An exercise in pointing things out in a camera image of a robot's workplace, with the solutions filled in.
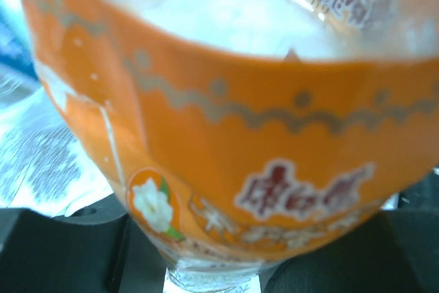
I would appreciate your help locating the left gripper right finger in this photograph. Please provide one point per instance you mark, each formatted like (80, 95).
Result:
(395, 251)

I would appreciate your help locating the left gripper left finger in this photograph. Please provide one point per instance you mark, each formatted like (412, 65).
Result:
(97, 249)

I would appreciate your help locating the orange drink bottle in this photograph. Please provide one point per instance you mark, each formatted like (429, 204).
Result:
(239, 133)

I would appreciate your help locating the floral patterned table mat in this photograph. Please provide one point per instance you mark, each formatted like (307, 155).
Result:
(43, 166)

